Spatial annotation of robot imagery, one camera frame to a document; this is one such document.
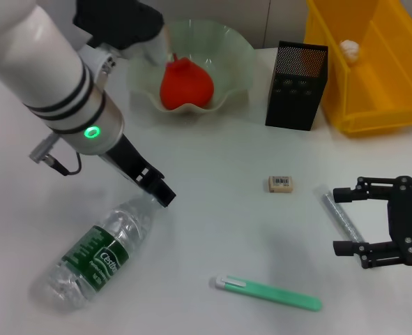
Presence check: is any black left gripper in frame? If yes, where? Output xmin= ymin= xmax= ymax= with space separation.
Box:
xmin=99 ymin=134 xmax=177 ymax=209

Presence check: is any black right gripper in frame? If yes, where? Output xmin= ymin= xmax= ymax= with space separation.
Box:
xmin=333 ymin=176 xmax=412 ymax=269

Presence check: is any beige eraser with barcode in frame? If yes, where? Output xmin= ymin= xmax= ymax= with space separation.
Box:
xmin=268 ymin=175 xmax=295 ymax=193

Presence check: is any clear green-label water bottle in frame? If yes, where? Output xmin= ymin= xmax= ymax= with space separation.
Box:
xmin=38 ymin=195 xmax=163 ymax=311

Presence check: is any orange-red knitted fruit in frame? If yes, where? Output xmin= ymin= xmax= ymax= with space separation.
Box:
xmin=159 ymin=52 xmax=215 ymax=112

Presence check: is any white paper ball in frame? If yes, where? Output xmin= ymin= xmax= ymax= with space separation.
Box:
xmin=338 ymin=39 xmax=362 ymax=64

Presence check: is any grey marker pen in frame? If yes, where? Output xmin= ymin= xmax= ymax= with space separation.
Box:
xmin=322 ymin=192 xmax=366 ymax=244

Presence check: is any black mesh pen holder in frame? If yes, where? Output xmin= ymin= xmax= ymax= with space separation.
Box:
xmin=265 ymin=40 xmax=330 ymax=132

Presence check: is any wavy translucent glass fruit plate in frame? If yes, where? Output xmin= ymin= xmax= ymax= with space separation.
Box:
xmin=127 ymin=19 xmax=257 ymax=115

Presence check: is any yellow plastic bin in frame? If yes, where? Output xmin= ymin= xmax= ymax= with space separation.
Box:
xmin=303 ymin=0 xmax=412 ymax=137

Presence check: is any left gripper cable with plug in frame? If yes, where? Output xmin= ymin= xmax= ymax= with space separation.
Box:
xmin=29 ymin=134 xmax=84 ymax=177

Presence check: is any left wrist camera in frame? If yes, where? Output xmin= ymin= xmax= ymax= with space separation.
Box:
xmin=72 ymin=0 xmax=172 ymax=67

